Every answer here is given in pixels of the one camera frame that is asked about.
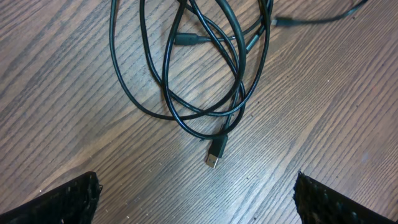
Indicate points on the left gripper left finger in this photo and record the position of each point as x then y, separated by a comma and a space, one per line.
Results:
75, 201

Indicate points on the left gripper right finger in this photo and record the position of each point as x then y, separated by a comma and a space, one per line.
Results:
319, 204

